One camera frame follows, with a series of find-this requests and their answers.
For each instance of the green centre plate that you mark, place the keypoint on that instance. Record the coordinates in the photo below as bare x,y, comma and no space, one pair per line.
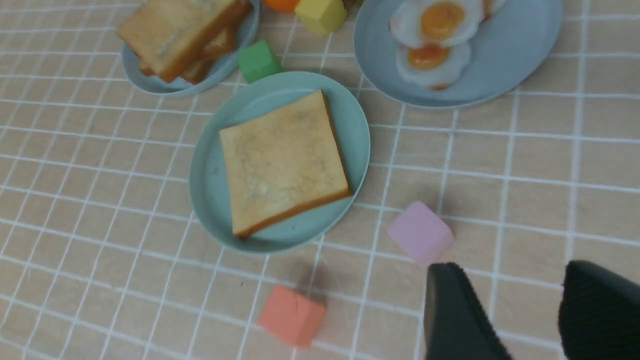
208,185

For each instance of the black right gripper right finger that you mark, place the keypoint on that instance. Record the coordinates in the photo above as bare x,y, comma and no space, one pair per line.
599,314

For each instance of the orange fruit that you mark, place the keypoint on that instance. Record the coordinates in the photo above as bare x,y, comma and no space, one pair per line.
282,6

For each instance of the yellow foam cube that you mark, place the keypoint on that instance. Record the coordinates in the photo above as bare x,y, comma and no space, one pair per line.
321,16

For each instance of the green foam cube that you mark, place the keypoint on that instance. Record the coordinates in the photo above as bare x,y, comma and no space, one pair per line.
258,61

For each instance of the blue plate with eggs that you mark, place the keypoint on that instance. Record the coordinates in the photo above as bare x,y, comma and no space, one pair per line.
508,48

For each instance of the fried egg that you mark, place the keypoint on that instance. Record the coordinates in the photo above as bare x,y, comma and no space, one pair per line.
417,23
433,67

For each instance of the blue plate with bread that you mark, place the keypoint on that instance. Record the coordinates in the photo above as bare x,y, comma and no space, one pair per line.
212,72

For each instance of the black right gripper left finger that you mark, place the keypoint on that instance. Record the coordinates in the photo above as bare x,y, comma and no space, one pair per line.
455,325

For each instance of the orange-red foam cube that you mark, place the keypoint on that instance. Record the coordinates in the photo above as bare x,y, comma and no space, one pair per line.
292,317

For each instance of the pink foam cube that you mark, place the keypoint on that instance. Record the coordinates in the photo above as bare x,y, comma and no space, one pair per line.
421,234

